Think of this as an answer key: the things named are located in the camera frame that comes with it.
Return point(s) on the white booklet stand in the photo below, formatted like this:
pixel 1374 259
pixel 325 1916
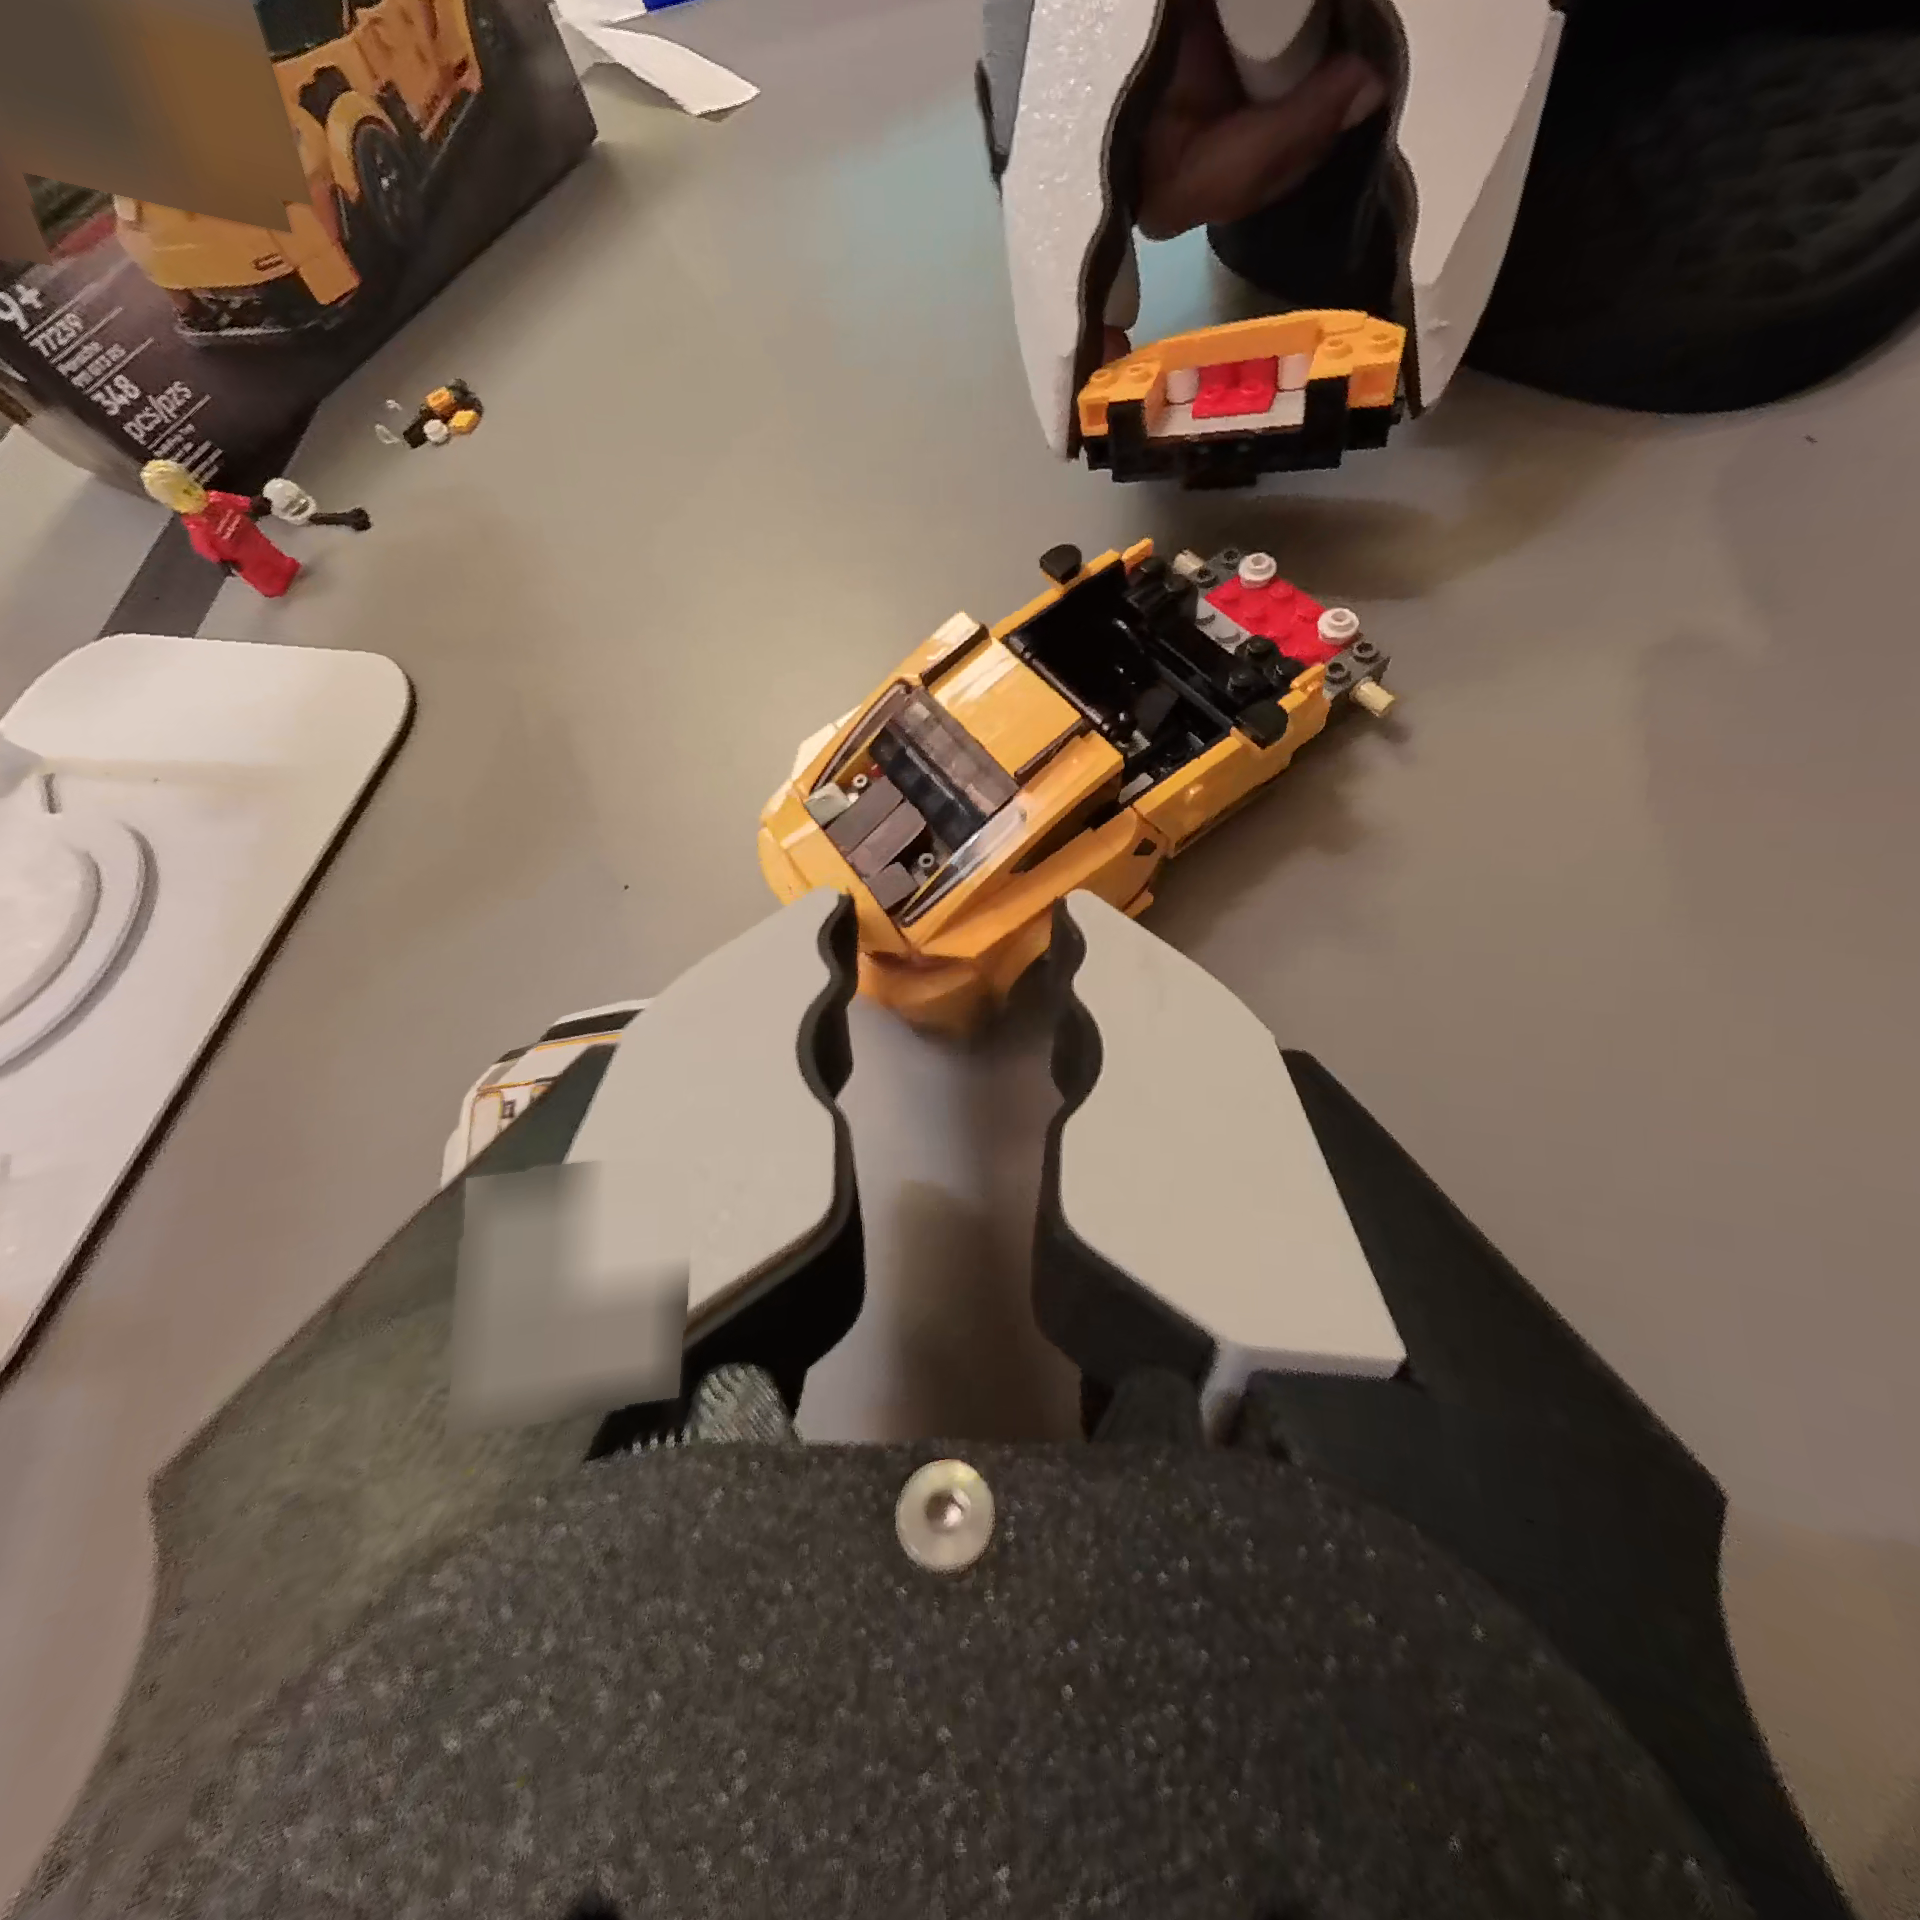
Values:
pixel 224 840

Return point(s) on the yellow lego car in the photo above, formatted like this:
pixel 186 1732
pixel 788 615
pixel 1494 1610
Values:
pixel 974 720

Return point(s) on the spare small lego pieces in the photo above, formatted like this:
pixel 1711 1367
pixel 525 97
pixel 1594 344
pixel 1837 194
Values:
pixel 446 411

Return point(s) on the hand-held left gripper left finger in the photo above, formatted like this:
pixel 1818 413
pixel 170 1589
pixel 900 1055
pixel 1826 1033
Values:
pixel 735 1109

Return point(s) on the red lego minifigure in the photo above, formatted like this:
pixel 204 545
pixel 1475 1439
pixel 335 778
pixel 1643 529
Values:
pixel 235 532

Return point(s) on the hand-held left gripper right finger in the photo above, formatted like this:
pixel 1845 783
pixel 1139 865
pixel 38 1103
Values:
pixel 1215 1185

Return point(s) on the black lego set box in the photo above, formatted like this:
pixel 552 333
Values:
pixel 421 181

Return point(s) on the building instruction booklet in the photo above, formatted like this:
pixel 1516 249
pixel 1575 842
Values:
pixel 662 59

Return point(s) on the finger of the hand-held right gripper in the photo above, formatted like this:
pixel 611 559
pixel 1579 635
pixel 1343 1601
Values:
pixel 1477 149
pixel 1050 149

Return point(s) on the black round cushion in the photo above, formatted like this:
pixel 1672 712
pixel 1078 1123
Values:
pixel 1725 194

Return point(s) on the person's right hand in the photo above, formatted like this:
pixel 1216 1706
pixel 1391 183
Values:
pixel 1202 136

